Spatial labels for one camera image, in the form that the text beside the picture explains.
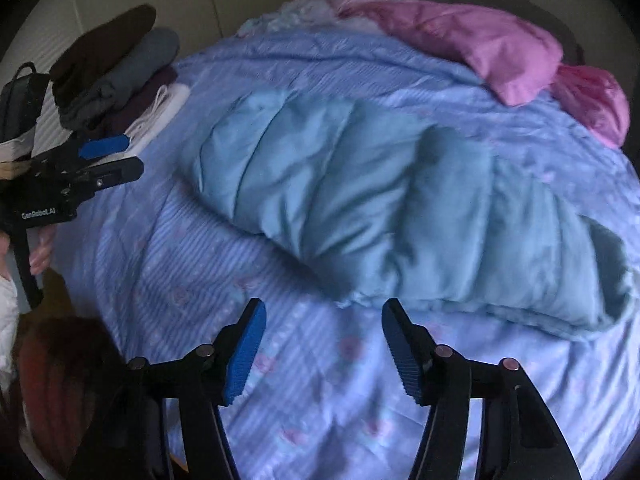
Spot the black backpack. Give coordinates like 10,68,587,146
0,62,51,142

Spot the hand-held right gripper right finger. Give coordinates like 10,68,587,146
381,298,583,480

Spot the grey blue folded garment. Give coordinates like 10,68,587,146
60,27,181,131

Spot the reddish brown cloth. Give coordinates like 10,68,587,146
10,315,168,480

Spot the white folded garment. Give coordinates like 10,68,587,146
90,82,192,163

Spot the white striped cloth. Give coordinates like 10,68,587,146
22,80,77,161

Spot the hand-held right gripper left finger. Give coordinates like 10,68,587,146
67,298,268,480

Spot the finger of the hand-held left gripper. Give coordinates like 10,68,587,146
35,134,131,168
75,156,145,192

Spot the pink pillow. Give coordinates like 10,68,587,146
340,0,565,107

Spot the dark brown folded garment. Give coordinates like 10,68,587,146
50,4,157,107

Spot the person's left hand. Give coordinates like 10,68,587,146
0,225,57,281

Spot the dark purple folded garment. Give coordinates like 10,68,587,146
95,67,179,137

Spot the pale blue white cloth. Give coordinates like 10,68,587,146
235,0,342,37

